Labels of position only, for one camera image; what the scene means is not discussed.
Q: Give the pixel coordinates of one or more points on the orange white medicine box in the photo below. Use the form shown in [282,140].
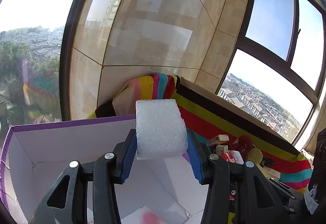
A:
[219,139]

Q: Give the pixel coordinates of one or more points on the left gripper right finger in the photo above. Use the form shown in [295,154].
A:
[255,200]

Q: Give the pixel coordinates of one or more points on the red crochet plush toy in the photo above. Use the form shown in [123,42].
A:
[243,145]

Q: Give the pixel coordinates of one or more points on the white foam block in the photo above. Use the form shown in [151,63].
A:
[161,132]

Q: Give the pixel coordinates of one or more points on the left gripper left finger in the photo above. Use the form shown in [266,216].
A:
[66,200]

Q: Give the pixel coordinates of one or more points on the large cream carton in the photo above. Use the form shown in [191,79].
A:
[269,172]

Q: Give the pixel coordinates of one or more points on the black beaded scrunchie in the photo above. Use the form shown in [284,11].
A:
[266,161]

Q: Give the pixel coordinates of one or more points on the purple cardboard box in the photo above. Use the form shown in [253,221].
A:
[34,155]

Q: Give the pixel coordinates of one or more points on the red white medicine box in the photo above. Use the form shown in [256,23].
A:
[233,157]

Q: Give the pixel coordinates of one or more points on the colourful striped tablecloth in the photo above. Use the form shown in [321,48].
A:
[208,116]

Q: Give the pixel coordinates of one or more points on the green round sponge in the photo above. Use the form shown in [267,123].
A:
[255,156]

